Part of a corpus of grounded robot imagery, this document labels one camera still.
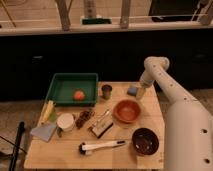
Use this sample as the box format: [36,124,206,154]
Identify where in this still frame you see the blue sponge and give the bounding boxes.
[127,86,138,96]

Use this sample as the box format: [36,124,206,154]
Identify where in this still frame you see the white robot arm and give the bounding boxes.
[139,56,213,171]

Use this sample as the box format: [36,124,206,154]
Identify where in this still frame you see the orange bowl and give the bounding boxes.
[112,99,141,123]

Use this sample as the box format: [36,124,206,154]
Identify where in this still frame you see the small metal cup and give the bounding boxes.
[101,84,112,100]

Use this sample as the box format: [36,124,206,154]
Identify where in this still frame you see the metal spoon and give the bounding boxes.
[92,109,110,127]

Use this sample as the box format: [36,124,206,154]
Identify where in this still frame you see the black and wood block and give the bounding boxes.
[88,120,113,138]

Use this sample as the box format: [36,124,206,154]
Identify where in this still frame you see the brown dried food piece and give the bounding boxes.
[75,109,95,129]

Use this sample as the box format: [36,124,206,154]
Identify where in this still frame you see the orange ball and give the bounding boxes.
[73,90,85,101]

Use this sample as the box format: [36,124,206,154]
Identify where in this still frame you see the green plastic tray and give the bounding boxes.
[45,73,98,107]

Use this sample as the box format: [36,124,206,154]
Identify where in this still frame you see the white dish brush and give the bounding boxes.
[79,140,126,155]

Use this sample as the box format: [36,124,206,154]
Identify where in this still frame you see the white round container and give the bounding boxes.
[57,113,75,132]

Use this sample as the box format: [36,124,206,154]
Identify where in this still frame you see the green base block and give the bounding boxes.
[82,18,111,25]

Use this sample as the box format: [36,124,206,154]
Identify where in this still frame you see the grey cloth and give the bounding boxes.
[30,123,57,142]

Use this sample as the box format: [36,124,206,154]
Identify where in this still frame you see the black pole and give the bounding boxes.
[8,122,25,171]

